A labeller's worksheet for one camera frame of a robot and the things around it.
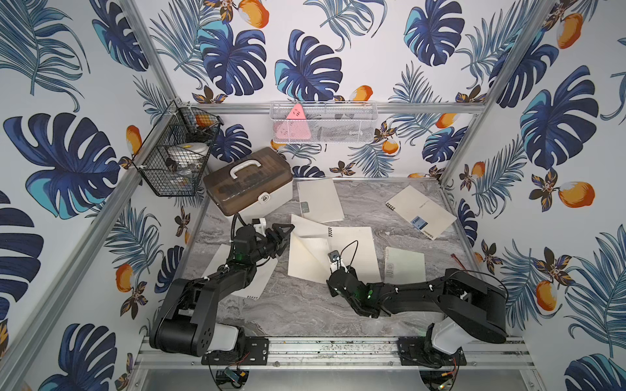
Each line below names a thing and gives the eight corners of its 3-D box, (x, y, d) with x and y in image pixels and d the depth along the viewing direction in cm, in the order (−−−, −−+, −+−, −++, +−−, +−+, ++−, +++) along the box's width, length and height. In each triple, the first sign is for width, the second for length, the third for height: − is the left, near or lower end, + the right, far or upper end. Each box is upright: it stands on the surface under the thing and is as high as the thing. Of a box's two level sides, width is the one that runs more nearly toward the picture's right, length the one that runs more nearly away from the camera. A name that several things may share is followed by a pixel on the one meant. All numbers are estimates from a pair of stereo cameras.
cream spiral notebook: (303, 225, 107) (303, 222, 106) (297, 185, 123) (296, 182, 121) (343, 220, 109) (344, 217, 107) (332, 181, 125) (332, 178, 123)
